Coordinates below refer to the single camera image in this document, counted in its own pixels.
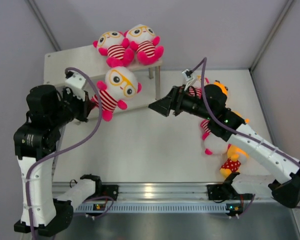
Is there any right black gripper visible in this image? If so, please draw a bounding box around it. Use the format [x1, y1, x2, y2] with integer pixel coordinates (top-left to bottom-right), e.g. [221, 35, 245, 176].
[149, 84, 214, 122]

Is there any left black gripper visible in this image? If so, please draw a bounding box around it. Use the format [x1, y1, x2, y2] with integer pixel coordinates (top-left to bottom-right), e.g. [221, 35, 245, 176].
[48, 87, 95, 130]

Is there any pink panda plush face down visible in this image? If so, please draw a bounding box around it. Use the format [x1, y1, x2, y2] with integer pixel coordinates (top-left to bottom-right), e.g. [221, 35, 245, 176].
[92, 66, 142, 122]

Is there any pink panda plush with glasses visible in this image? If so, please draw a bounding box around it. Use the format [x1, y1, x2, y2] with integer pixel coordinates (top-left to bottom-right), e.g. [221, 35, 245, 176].
[123, 24, 165, 65]

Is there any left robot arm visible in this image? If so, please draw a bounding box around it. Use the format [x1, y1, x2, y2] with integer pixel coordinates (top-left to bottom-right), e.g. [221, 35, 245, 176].
[13, 85, 103, 237]

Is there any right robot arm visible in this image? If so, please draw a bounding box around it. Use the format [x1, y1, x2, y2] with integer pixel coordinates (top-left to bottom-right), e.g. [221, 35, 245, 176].
[148, 84, 300, 209]

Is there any pink panda plush under arm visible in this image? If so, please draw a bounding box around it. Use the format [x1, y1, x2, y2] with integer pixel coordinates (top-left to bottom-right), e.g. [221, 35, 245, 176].
[200, 119, 231, 155]

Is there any white two-tier shelf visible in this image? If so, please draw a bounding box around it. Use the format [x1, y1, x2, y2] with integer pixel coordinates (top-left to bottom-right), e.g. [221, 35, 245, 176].
[43, 45, 163, 111]

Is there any pink panda plush top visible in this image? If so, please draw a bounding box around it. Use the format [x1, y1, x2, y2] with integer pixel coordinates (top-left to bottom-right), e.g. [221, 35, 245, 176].
[187, 75, 202, 99]

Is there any orange plush top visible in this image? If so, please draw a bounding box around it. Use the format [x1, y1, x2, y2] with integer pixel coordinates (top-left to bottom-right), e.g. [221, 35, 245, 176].
[213, 80, 228, 96]

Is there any orange plush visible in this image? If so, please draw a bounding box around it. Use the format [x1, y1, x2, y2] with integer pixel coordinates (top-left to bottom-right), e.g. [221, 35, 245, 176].
[234, 111, 250, 124]
[219, 144, 250, 179]
[213, 80, 228, 96]

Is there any orange plush middle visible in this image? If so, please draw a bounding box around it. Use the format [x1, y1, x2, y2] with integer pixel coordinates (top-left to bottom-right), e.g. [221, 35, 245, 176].
[234, 111, 250, 124]

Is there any orange plush bottom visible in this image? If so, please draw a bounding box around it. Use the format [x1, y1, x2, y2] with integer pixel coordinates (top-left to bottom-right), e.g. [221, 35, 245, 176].
[219, 144, 250, 179]

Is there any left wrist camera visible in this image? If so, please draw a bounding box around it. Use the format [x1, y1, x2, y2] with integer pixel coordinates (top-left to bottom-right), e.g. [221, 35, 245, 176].
[65, 71, 86, 100]

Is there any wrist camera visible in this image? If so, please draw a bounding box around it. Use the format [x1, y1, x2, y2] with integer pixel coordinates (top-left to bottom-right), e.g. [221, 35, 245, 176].
[65, 71, 86, 100]
[182, 69, 196, 91]

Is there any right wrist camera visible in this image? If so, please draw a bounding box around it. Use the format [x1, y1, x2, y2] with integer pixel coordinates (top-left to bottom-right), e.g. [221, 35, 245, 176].
[182, 69, 196, 91]

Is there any left black mount plate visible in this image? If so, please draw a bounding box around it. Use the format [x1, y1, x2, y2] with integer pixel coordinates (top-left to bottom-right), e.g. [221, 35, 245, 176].
[88, 184, 119, 201]

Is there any black mount plate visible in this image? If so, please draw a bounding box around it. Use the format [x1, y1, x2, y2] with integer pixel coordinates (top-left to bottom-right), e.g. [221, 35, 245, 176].
[206, 184, 228, 201]
[88, 184, 119, 201]

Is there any aluminium rail base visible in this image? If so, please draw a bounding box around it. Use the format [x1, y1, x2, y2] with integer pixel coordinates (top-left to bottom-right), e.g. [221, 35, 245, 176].
[52, 181, 300, 202]

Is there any right black mount plate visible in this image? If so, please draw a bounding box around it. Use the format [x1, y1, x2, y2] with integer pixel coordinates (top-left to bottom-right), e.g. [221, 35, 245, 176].
[206, 184, 228, 201]

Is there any grey slotted cable duct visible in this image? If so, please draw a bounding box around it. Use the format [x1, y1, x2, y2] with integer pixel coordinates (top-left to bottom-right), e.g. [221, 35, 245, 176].
[74, 202, 235, 214]

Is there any wall corner metal strip left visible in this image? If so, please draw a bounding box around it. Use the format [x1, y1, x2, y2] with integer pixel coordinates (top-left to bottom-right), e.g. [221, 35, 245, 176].
[25, 0, 61, 52]

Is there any wall corner metal strip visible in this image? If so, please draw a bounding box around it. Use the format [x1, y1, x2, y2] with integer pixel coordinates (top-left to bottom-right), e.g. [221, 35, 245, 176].
[25, 0, 61, 52]
[248, 0, 297, 74]

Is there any wall corner metal strip right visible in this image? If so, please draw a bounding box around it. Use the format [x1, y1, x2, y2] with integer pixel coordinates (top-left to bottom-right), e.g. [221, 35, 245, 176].
[248, 0, 297, 74]

